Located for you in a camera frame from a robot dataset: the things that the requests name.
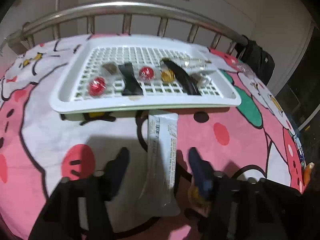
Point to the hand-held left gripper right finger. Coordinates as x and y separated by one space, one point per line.
200 175

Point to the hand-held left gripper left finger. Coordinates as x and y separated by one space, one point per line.
120 165

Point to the gold foil candy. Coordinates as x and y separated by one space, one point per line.
197 199
167 75

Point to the long white sachet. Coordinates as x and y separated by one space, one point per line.
162 160

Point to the white perforated plastic tray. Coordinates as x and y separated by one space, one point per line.
140 103

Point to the red foil candy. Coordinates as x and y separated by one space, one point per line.
146 73
97 86

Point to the short black sachet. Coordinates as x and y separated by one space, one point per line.
130 80

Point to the brown candy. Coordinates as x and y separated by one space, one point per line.
110 68
201 78

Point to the long black sachet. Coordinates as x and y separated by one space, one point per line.
181 76

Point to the pink cartoon printed blanket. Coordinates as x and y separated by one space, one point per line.
50 135

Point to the blue clear wrapper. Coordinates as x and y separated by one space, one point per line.
298 147

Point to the orange object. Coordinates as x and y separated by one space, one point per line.
307 172

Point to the crumpled clear wrapper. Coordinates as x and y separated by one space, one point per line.
243 67

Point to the black bag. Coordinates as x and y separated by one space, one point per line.
257 57

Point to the steel bed rail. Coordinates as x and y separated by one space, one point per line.
120 7

